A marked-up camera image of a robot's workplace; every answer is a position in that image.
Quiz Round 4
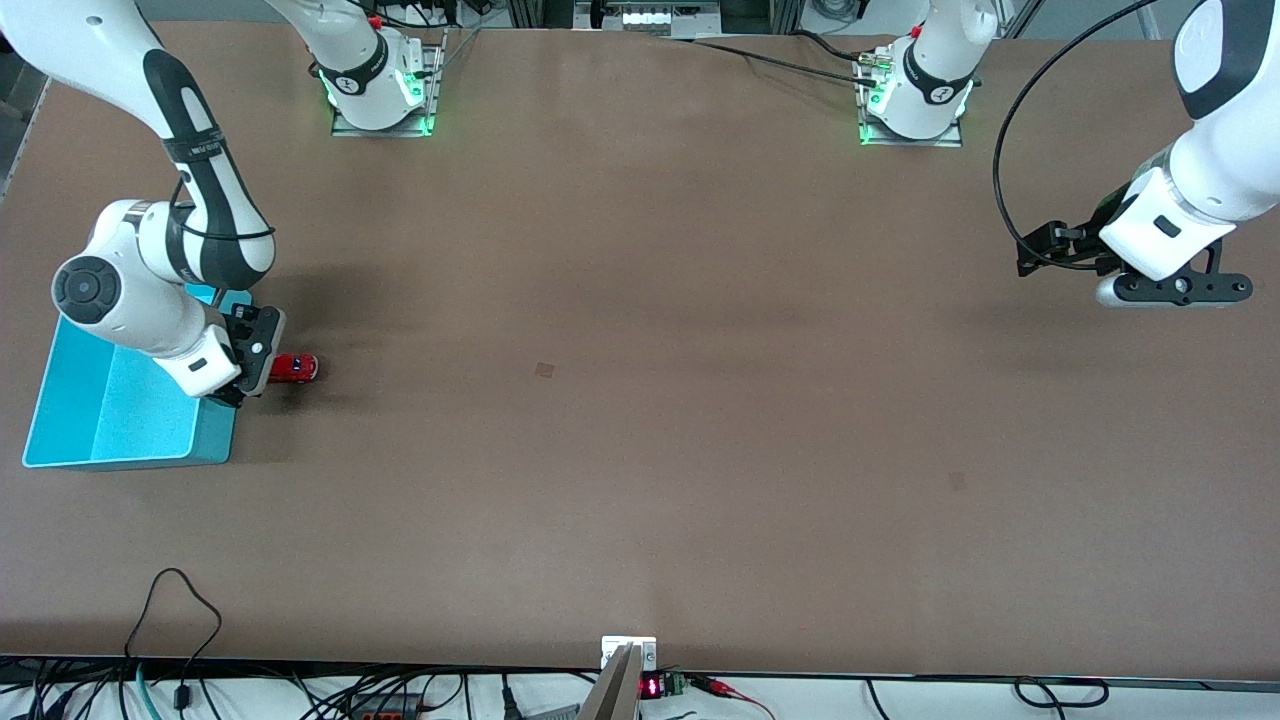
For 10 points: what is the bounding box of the red beetle toy car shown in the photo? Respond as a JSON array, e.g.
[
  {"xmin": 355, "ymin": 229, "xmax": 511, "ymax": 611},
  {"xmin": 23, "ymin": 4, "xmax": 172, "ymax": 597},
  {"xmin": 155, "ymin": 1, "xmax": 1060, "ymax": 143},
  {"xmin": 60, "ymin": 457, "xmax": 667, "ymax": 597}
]
[{"xmin": 267, "ymin": 353, "xmax": 322, "ymax": 387}]

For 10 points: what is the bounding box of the light blue plastic box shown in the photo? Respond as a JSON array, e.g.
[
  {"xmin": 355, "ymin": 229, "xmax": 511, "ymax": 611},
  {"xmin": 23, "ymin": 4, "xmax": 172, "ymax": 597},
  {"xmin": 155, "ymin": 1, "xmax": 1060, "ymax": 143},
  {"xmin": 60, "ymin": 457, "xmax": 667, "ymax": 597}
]
[{"xmin": 22, "ymin": 284, "xmax": 252, "ymax": 469}]

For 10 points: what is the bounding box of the orange black power strip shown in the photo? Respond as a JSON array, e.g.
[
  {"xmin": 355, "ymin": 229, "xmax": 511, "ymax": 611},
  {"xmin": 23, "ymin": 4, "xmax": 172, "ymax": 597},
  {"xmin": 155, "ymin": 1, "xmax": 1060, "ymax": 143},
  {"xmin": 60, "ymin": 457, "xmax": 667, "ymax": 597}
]
[{"xmin": 345, "ymin": 694, "xmax": 428, "ymax": 720}]

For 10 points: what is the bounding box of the dark equipment rack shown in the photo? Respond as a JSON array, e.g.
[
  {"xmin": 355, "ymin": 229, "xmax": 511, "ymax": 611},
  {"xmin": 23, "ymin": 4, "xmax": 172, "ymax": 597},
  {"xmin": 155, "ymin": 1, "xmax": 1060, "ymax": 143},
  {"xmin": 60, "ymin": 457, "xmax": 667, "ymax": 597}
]
[{"xmin": 505, "ymin": 0, "xmax": 807, "ymax": 37}]

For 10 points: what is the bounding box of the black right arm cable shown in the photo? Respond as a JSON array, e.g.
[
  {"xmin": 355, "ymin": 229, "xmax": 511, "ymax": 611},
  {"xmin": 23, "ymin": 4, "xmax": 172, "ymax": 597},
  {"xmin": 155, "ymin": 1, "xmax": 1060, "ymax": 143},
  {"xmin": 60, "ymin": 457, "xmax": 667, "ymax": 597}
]
[{"xmin": 165, "ymin": 172, "xmax": 277, "ymax": 243}]

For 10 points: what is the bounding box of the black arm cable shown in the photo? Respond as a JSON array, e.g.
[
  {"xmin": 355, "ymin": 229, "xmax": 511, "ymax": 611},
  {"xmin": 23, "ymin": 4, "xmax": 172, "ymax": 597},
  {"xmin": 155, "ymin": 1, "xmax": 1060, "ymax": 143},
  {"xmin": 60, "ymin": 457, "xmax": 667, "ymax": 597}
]
[
  {"xmin": 992, "ymin": 0, "xmax": 1163, "ymax": 273},
  {"xmin": 165, "ymin": 172, "xmax": 277, "ymax": 243}
]

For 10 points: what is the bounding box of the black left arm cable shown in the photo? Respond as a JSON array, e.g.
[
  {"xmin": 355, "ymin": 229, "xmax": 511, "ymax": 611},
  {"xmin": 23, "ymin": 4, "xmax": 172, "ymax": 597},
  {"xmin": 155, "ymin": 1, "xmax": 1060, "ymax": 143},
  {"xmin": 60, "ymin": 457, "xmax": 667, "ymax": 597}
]
[{"xmin": 992, "ymin": 0, "xmax": 1163, "ymax": 273}]

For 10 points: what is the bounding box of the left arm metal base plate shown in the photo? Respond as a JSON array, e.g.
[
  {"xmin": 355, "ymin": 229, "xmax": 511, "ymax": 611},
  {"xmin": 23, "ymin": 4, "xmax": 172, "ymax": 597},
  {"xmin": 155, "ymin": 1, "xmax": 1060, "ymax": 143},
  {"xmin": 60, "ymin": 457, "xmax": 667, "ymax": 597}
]
[{"xmin": 855, "ymin": 50, "xmax": 966, "ymax": 149}]

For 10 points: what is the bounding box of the thin black looped cable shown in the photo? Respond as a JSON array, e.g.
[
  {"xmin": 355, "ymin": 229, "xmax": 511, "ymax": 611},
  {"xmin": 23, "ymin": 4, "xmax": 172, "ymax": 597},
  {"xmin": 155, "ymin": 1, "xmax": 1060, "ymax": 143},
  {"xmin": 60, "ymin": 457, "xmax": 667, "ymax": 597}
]
[{"xmin": 124, "ymin": 568, "xmax": 223, "ymax": 713}]

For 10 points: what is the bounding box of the thick black base cable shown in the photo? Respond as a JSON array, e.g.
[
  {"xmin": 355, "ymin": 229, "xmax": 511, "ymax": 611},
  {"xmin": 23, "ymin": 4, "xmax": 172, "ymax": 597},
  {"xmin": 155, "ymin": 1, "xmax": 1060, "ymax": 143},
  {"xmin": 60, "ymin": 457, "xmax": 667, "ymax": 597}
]
[{"xmin": 795, "ymin": 29, "xmax": 876, "ymax": 65}]

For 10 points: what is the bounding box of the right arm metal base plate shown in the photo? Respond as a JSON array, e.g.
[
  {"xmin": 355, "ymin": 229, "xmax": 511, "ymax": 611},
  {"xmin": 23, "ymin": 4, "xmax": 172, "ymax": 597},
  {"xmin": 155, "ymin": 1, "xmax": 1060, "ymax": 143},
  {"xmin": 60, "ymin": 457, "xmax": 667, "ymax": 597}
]
[{"xmin": 332, "ymin": 30, "xmax": 447, "ymax": 138}]

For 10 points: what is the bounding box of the thin black base cable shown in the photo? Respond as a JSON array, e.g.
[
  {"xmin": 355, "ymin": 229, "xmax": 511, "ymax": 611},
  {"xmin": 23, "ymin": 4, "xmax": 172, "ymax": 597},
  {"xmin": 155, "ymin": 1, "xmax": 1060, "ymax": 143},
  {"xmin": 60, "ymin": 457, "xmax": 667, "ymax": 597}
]
[{"xmin": 650, "ymin": 35, "xmax": 881, "ymax": 87}]

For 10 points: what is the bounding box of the black coiled cable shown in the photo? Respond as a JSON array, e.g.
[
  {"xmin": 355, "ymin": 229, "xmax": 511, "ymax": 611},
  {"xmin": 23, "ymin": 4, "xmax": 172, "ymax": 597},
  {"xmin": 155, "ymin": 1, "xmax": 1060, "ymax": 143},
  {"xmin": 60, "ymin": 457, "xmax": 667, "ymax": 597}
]
[{"xmin": 1014, "ymin": 677, "xmax": 1110, "ymax": 710}]

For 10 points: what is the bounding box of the white mounting bracket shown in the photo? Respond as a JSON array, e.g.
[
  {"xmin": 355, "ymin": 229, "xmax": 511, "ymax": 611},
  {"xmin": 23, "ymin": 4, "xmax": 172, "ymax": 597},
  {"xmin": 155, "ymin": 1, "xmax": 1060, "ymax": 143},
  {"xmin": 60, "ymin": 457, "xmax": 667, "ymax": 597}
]
[{"xmin": 601, "ymin": 636, "xmax": 658, "ymax": 671}]

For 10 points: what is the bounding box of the grey camera pole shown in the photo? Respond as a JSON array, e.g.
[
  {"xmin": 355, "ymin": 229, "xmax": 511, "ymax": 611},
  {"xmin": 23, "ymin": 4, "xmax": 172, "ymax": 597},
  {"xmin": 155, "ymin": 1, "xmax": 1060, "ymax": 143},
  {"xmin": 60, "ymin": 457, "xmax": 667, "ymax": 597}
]
[{"xmin": 575, "ymin": 643, "xmax": 642, "ymax": 720}]

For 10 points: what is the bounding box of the red wire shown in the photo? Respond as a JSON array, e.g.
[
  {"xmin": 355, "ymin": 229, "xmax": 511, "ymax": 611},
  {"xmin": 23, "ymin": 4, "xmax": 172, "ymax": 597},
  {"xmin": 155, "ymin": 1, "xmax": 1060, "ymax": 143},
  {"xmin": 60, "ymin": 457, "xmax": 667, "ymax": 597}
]
[{"xmin": 690, "ymin": 677, "xmax": 777, "ymax": 720}]

